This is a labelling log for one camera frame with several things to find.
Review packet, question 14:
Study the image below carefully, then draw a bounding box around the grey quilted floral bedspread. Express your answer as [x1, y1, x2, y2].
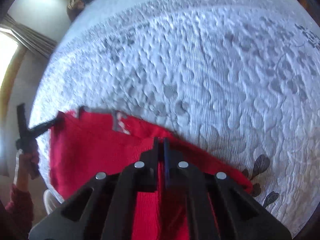
[30, 0, 319, 236]

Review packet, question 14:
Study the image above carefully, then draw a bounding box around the red knitted sweater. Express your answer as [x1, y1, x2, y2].
[50, 111, 253, 239]

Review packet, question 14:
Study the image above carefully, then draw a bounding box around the left forearm red sleeve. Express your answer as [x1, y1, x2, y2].
[4, 152, 34, 235]

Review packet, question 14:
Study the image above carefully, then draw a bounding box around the grey window curtain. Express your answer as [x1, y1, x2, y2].
[1, 14, 57, 59]

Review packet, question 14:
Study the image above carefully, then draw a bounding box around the person's left hand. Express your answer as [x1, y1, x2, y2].
[17, 139, 40, 180]

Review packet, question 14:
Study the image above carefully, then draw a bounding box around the white round stool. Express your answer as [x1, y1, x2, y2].
[43, 189, 61, 215]

